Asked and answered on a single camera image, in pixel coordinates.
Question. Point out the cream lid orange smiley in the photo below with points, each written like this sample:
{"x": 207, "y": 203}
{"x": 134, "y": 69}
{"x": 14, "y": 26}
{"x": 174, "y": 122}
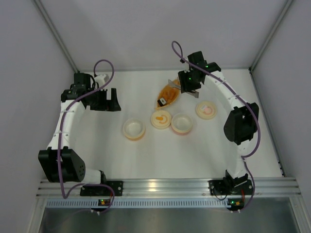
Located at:
{"x": 161, "y": 119}

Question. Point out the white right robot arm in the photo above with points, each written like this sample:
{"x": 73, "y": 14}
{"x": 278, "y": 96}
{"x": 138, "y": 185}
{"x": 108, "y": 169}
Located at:
{"x": 241, "y": 127}

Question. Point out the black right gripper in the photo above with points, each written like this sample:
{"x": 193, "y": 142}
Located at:
{"x": 188, "y": 85}

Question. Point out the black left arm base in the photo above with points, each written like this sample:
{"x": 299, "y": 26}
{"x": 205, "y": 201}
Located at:
{"x": 112, "y": 187}

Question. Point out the cream bowl pink base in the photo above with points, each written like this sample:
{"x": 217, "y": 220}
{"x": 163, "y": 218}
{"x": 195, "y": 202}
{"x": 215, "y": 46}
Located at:
{"x": 181, "y": 124}

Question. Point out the aluminium mounting rail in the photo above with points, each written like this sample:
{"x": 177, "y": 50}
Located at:
{"x": 196, "y": 188}

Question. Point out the metal serving tongs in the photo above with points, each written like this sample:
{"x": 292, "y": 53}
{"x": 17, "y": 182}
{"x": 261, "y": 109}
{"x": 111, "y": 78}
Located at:
{"x": 173, "y": 83}

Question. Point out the orange boat-shaped dish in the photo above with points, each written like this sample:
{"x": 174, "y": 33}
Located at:
{"x": 166, "y": 88}

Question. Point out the aluminium frame post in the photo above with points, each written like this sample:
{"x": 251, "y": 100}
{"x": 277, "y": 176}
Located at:
{"x": 271, "y": 33}
{"x": 55, "y": 33}

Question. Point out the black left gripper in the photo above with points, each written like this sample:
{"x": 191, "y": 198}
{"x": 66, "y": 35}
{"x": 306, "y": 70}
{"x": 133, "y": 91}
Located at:
{"x": 103, "y": 100}

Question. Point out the black white sushi piece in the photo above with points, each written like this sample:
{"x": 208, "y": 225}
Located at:
{"x": 161, "y": 102}

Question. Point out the grey slotted cable duct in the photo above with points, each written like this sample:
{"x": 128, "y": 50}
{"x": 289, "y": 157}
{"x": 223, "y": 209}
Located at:
{"x": 141, "y": 203}

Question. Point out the left aluminium frame post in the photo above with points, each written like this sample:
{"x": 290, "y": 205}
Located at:
{"x": 55, "y": 33}

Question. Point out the cream bowl orange base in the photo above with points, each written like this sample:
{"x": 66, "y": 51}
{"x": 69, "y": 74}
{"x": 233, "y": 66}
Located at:
{"x": 133, "y": 129}

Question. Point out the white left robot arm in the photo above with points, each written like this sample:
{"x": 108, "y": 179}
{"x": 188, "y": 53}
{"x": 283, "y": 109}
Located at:
{"x": 59, "y": 161}

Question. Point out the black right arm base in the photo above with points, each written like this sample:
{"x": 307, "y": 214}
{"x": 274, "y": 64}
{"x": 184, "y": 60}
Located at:
{"x": 220, "y": 187}

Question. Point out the cream lid pink smiley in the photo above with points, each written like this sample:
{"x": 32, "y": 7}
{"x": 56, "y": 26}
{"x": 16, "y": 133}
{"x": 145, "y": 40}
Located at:
{"x": 206, "y": 110}

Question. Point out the right aluminium frame post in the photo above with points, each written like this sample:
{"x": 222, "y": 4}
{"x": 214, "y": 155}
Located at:
{"x": 271, "y": 33}

